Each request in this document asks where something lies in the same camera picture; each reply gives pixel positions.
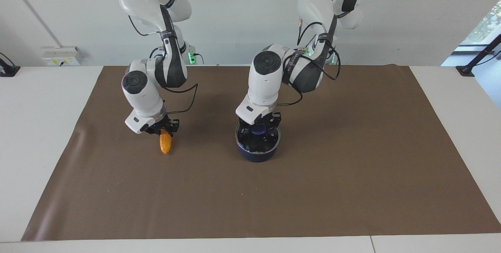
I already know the glass lid purple knob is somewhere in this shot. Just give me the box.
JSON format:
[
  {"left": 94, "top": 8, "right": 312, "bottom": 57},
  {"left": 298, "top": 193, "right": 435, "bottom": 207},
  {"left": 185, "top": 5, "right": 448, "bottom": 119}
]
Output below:
[{"left": 235, "top": 123, "right": 281, "bottom": 154}]

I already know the yellow corn cob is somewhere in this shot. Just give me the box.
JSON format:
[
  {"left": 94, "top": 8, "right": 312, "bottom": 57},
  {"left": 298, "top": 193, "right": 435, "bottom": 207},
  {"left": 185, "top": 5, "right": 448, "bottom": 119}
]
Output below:
[{"left": 160, "top": 130, "right": 173, "bottom": 155}]

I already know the brown table mat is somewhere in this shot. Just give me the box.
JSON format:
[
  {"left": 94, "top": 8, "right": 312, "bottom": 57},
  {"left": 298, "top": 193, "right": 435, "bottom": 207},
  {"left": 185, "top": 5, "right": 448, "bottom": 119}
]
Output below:
[{"left": 22, "top": 64, "right": 501, "bottom": 242}]

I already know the white power strip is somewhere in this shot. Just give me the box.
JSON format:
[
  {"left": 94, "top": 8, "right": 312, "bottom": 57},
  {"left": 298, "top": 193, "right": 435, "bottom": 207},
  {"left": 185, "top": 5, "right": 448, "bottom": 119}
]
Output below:
[{"left": 42, "top": 47, "right": 84, "bottom": 67}]

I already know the black stand with pole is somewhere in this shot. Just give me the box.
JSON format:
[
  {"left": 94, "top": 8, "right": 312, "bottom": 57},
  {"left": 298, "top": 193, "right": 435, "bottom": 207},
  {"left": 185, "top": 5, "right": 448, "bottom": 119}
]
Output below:
[{"left": 456, "top": 34, "right": 501, "bottom": 77}]

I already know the window pane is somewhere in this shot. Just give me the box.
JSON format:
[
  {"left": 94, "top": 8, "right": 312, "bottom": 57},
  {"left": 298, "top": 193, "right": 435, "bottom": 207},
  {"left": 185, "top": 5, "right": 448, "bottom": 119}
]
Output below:
[{"left": 440, "top": 0, "right": 501, "bottom": 108}]

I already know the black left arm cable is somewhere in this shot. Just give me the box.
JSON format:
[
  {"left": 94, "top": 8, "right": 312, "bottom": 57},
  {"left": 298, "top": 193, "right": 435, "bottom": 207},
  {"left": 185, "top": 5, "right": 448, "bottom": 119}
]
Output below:
[{"left": 280, "top": 18, "right": 341, "bottom": 107}]

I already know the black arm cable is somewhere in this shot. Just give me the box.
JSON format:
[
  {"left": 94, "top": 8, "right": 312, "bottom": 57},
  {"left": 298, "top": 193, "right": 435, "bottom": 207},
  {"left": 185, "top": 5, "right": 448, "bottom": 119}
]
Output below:
[
  {"left": 128, "top": 14, "right": 198, "bottom": 114},
  {"left": 280, "top": 18, "right": 341, "bottom": 107}
]

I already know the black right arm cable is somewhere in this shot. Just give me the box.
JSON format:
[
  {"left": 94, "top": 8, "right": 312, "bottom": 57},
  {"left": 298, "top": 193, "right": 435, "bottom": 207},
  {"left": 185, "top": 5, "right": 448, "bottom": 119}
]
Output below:
[{"left": 128, "top": 14, "right": 198, "bottom": 114}]

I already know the dark blue pot purple handle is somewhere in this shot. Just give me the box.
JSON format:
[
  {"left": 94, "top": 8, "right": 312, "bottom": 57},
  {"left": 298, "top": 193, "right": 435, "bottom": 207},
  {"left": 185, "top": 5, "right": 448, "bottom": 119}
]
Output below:
[{"left": 235, "top": 123, "right": 281, "bottom": 163}]

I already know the small black clamp mount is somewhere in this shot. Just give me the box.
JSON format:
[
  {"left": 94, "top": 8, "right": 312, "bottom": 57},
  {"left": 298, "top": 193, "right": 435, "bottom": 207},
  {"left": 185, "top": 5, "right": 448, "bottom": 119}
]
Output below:
[{"left": 0, "top": 52, "right": 21, "bottom": 77}]

